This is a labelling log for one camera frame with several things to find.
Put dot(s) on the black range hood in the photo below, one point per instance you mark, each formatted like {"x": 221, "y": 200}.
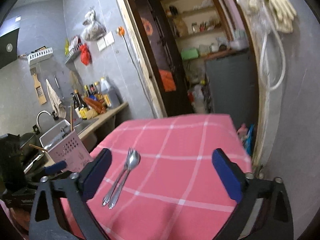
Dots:
{"x": 8, "y": 48}

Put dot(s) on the wooden shelf unit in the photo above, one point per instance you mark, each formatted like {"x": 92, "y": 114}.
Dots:
{"x": 201, "y": 24}

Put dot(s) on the dark grey cabinet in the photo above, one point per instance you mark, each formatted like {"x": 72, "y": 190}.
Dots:
{"x": 232, "y": 87}

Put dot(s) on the orange snack packet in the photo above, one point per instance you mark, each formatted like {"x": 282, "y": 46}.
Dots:
{"x": 96, "y": 105}

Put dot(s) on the wooden board hanging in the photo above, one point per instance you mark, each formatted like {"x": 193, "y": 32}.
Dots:
{"x": 38, "y": 87}

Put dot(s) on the white perforated utensil holder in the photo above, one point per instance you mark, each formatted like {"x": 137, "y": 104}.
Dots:
{"x": 72, "y": 151}

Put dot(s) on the dark sauce bottle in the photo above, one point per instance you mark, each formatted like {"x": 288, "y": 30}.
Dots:
{"x": 82, "y": 106}

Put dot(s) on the beige hanging towel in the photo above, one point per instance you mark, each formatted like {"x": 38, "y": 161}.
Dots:
{"x": 55, "y": 101}

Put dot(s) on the white wall switch plate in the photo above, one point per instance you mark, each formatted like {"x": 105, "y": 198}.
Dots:
{"x": 105, "y": 41}

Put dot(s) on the dark wooden door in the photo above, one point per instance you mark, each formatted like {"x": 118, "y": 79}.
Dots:
{"x": 168, "y": 69}

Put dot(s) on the large silver spoon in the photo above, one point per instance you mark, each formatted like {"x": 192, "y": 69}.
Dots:
{"x": 132, "y": 161}

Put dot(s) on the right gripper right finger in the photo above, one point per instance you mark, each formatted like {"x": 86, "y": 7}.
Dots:
{"x": 274, "y": 220}

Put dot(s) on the cream rubber gloves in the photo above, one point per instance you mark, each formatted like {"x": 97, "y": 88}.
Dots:
{"x": 283, "y": 14}

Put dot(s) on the clear bag of dried goods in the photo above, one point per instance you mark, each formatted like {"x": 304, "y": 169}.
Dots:
{"x": 93, "y": 29}

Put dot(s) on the green box on shelf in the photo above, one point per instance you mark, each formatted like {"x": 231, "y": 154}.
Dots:
{"x": 189, "y": 54}

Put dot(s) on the large soy sauce jug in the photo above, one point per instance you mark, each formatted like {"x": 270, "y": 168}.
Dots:
{"x": 109, "y": 94}

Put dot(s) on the pink checked tablecloth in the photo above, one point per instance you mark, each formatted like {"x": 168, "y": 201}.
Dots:
{"x": 174, "y": 192}

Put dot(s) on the white wall rack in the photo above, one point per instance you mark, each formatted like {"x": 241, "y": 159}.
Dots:
{"x": 39, "y": 56}

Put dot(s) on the chrome faucet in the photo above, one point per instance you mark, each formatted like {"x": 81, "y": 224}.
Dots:
{"x": 45, "y": 120}

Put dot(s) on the red hanging bag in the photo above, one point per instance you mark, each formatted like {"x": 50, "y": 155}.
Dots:
{"x": 85, "y": 56}

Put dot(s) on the steel kitchen sink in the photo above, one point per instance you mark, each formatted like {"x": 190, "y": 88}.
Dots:
{"x": 84, "y": 125}

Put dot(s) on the silver fork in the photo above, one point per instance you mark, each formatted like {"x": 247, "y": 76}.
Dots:
{"x": 112, "y": 190}

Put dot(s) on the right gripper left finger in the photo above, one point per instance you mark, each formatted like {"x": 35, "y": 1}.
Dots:
{"x": 48, "y": 219}

